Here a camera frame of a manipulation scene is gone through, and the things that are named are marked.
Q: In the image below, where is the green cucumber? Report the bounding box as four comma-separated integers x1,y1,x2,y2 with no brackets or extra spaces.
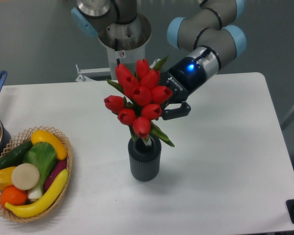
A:
0,141,33,170

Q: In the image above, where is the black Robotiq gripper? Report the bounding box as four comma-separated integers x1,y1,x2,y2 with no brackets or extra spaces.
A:
160,56,206,120

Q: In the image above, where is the red tulip bouquet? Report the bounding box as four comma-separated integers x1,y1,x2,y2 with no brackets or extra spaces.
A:
104,57,174,147

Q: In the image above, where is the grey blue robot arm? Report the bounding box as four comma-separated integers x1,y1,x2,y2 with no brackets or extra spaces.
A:
71,0,246,120

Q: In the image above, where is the woven wicker basket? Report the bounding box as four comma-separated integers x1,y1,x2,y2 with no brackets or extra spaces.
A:
0,126,73,223

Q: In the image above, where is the dark grey ribbed vase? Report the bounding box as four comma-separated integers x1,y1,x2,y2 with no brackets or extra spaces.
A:
128,135,162,182

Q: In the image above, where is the yellow squash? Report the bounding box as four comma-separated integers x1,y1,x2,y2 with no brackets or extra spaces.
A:
31,130,67,160

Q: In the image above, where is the beige round mushroom cap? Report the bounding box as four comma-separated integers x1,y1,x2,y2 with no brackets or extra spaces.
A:
11,163,40,190

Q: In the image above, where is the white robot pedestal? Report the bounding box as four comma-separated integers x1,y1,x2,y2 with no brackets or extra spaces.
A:
98,13,151,80

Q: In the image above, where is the yellow bell pepper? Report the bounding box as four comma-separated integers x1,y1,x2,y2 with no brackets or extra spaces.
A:
0,166,16,190

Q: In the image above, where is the white metal base frame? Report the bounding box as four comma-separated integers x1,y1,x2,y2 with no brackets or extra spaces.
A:
75,58,167,82

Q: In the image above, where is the purple sweet potato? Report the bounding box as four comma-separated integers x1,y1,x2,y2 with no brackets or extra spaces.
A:
44,160,67,192

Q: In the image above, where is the green bok choy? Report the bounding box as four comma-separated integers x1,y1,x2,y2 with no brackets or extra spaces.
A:
23,142,56,202

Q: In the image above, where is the yellow banana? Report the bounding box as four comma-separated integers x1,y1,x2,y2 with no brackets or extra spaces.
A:
5,169,69,218

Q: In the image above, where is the orange fruit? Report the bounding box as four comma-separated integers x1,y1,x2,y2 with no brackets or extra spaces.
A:
0,186,27,208

